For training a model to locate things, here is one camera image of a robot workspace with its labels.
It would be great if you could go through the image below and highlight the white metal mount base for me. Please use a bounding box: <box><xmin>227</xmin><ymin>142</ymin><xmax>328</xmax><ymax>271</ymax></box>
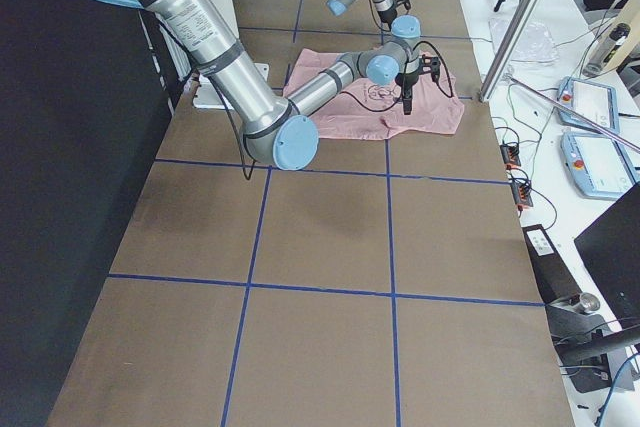
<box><xmin>192</xmin><ymin>62</ymin><xmax>271</xmax><ymax>110</ymax></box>

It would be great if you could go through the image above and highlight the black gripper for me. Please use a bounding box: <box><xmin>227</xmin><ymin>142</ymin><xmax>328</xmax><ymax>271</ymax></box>
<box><xmin>394</xmin><ymin>54</ymin><xmax>441</xmax><ymax>115</ymax></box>
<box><xmin>375</xmin><ymin>0</ymin><xmax>412</xmax><ymax>25</ymax></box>

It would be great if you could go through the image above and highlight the long metal rod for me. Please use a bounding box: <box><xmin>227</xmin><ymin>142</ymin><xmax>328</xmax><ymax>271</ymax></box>
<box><xmin>503</xmin><ymin>74</ymin><xmax>639</xmax><ymax>153</ymax></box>

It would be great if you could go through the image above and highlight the upper orange black connector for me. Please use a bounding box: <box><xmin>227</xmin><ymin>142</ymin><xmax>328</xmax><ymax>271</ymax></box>
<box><xmin>500</xmin><ymin>143</ymin><xmax>521</xmax><ymax>170</ymax></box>

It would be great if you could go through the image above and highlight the aluminium frame post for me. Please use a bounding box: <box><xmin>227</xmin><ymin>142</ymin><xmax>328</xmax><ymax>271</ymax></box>
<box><xmin>479</xmin><ymin>0</ymin><xmax>539</xmax><ymax>102</ymax></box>

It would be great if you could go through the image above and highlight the silver knob black stand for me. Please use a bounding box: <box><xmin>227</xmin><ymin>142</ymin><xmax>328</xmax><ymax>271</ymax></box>
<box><xmin>545</xmin><ymin>303</ymin><xmax>639</xmax><ymax>393</ymax></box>

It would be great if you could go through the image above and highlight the lower orange black connector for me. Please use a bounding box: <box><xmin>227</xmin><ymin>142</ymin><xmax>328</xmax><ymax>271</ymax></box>
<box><xmin>510</xmin><ymin>178</ymin><xmax>533</xmax><ymax>212</ymax></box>

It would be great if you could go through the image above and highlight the black box with label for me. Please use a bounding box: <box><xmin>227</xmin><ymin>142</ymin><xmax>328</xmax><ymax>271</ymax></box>
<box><xmin>522</xmin><ymin>224</ymin><xmax>582</xmax><ymax>304</ymax></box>

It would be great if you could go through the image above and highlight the clear plastic bag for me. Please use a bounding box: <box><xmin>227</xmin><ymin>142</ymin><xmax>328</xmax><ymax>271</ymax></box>
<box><xmin>488</xmin><ymin>17</ymin><xmax>559</xmax><ymax>64</ymax></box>

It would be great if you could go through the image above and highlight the teach pendant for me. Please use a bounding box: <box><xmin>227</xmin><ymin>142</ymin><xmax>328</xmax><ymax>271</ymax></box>
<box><xmin>561</xmin><ymin>132</ymin><xmax>639</xmax><ymax>200</ymax></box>
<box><xmin>557</xmin><ymin>77</ymin><xmax>620</xmax><ymax>133</ymax></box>

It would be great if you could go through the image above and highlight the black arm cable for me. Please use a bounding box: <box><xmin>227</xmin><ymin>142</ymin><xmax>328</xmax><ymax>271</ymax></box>
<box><xmin>214</xmin><ymin>81</ymin><xmax>257</xmax><ymax>182</ymax></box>

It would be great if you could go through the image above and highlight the lower teach pendant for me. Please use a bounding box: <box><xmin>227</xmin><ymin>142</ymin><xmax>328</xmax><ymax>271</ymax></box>
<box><xmin>561</xmin><ymin>132</ymin><xmax>639</xmax><ymax>200</ymax></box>

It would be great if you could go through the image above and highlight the pink Snoopy t-shirt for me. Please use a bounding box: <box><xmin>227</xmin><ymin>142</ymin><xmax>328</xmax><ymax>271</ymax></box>
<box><xmin>311</xmin><ymin>75</ymin><xmax>464</xmax><ymax>141</ymax></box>

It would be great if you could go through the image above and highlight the orange black connector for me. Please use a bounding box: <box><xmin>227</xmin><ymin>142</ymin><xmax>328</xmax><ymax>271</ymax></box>
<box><xmin>500</xmin><ymin>143</ymin><xmax>521</xmax><ymax>170</ymax></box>
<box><xmin>510</xmin><ymin>178</ymin><xmax>533</xmax><ymax>212</ymax></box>

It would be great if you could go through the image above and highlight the upper teach pendant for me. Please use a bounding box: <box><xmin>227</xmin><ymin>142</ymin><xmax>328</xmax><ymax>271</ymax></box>
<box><xmin>557</xmin><ymin>77</ymin><xmax>620</xmax><ymax>133</ymax></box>

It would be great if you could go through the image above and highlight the black monitor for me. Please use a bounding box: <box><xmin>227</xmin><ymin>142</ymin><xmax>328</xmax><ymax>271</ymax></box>
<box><xmin>574</xmin><ymin>184</ymin><xmax>640</xmax><ymax>318</ymax></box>

